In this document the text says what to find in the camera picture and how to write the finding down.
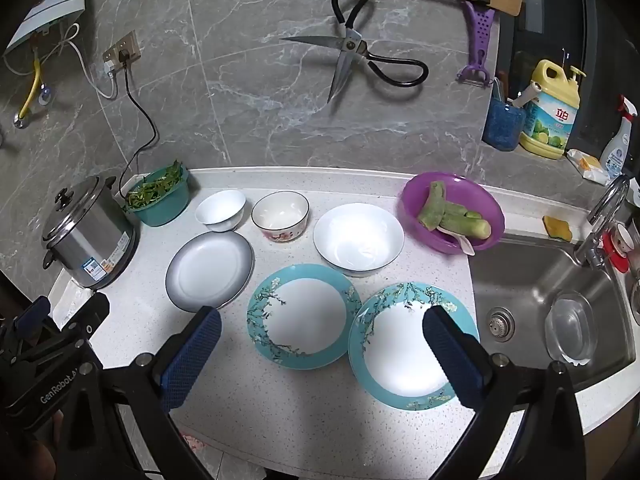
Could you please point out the blue utensil cup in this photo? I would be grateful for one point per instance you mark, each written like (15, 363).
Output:
(502, 127)

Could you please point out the chrome faucet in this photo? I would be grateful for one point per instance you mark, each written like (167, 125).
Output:
(607, 200)

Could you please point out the stainless steel sink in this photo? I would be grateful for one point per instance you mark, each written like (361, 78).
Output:
(520, 280)

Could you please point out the red plastic holder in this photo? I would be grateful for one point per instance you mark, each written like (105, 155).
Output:
(611, 250)

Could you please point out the wall power socket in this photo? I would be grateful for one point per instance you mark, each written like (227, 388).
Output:
(127, 42)

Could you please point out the grey rimmed plate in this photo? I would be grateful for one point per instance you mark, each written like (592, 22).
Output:
(210, 270)

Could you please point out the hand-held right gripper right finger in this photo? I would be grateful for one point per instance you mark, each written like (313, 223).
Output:
(452, 360)

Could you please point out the white spoon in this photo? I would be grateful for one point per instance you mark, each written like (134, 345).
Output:
(462, 245)

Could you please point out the teal plastic basin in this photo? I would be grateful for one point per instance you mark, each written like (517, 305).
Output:
(165, 210)

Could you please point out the clear glass bowl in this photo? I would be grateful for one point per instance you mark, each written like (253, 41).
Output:
(570, 325)

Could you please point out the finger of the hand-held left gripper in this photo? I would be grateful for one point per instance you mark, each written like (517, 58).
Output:
(32, 312)
(90, 312)

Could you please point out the large white bowl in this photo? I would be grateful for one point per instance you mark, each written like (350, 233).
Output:
(357, 240)

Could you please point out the yellow detergent bottle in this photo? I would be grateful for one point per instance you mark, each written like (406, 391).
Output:
(550, 125)

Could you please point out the small white bowl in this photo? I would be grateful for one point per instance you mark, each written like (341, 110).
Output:
(220, 210)

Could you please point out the yellow scouring sponge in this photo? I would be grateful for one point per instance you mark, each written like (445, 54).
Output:
(557, 227)

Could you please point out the pale green gourd piece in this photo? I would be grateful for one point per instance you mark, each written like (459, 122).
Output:
(475, 227)

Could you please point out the packaged yellow sponge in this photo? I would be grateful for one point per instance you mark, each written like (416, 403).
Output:
(590, 165)

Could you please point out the white cloth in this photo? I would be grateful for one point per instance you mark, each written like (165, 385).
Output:
(65, 305)

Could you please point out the stainless steel rice cooker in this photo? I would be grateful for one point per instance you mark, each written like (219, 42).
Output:
(95, 245)

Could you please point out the purple plastic basin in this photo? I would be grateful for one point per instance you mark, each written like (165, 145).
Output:
(467, 190)

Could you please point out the leafy greens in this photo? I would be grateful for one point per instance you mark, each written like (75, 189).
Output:
(150, 190)

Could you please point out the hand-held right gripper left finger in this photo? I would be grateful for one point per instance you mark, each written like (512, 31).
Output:
(192, 360)

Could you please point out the floral print bowl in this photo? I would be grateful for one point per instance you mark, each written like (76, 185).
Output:
(280, 215)

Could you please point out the teal floral plate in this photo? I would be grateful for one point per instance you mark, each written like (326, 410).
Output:
(300, 315)
(395, 350)

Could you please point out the white spray bottle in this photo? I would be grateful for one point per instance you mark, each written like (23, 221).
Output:
(617, 152)

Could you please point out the white water heater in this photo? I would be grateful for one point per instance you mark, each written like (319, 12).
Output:
(55, 0)

